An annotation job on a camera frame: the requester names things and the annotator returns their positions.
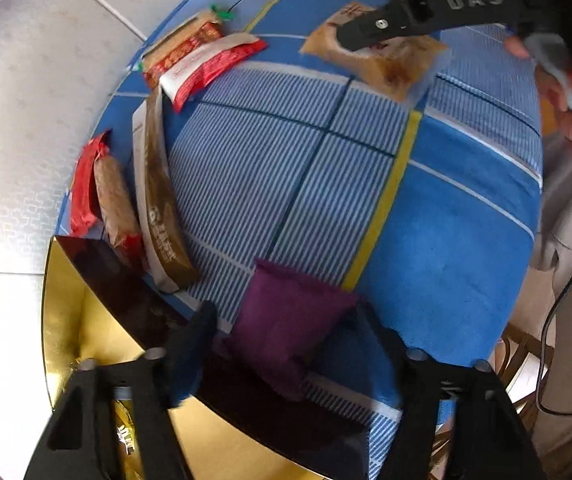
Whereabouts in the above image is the tan pastry packet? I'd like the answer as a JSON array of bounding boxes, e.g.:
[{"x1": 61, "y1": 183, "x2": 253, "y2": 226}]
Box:
[{"x1": 300, "y1": 1, "x2": 452, "y2": 107}]

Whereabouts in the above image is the long brown white stick packet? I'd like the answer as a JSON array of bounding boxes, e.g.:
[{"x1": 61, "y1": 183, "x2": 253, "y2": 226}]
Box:
[{"x1": 132, "y1": 90, "x2": 198, "y2": 294}]

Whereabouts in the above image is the plain red foil packet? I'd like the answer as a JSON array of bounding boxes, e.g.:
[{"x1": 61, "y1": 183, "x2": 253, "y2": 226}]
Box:
[{"x1": 69, "y1": 129, "x2": 111, "y2": 237}]

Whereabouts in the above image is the squirrel sesame bar packet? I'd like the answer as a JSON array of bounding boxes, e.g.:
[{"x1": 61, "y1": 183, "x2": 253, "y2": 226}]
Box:
[{"x1": 94, "y1": 155, "x2": 145, "y2": 272}]

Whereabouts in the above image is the purple snack packet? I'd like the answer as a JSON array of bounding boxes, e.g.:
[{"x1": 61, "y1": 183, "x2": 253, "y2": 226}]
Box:
[{"x1": 213, "y1": 259, "x2": 359, "y2": 402}]

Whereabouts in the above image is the red white snack packet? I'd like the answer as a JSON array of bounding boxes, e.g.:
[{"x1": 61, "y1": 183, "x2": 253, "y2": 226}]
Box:
[{"x1": 159, "y1": 32, "x2": 269, "y2": 113}]

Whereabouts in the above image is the cracker packet with green ends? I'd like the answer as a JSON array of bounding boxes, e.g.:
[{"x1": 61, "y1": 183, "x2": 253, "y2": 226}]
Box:
[{"x1": 138, "y1": 6, "x2": 231, "y2": 90}]

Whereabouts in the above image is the wooden chair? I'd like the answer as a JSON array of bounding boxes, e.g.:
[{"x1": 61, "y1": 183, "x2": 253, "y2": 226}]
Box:
[{"x1": 429, "y1": 323, "x2": 555, "y2": 479}]

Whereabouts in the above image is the gold tin box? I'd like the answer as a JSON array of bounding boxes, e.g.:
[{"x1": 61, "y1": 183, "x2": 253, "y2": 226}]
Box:
[{"x1": 42, "y1": 236, "x2": 367, "y2": 479}]

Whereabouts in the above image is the blue checked tablecloth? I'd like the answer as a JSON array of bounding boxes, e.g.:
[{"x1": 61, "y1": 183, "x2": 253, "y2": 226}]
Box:
[{"x1": 55, "y1": 0, "x2": 545, "y2": 480}]

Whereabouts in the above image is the black cable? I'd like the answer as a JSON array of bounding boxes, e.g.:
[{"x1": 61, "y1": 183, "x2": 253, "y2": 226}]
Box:
[{"x1": 535, "y1": 199, "x2": 572, "y2": 417}]

